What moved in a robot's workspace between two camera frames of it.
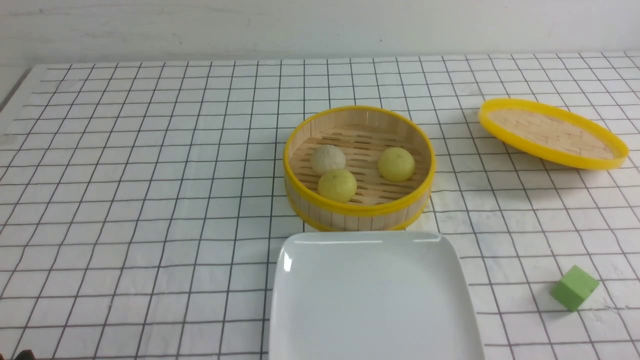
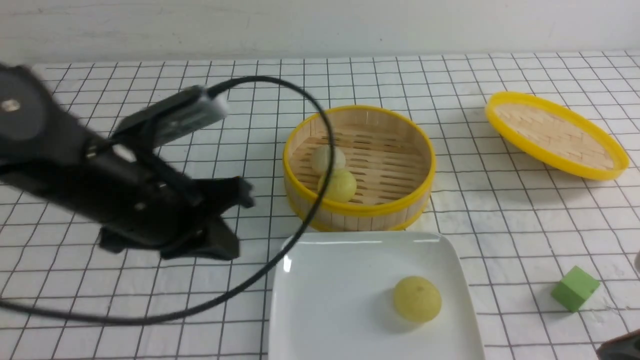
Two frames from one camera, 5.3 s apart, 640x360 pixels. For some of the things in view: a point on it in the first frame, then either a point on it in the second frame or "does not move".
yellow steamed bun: [396, 164] → [417, 299]
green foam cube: [574, 288] does not move
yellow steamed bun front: [337, 185] does not move
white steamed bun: [327, 157] does not move
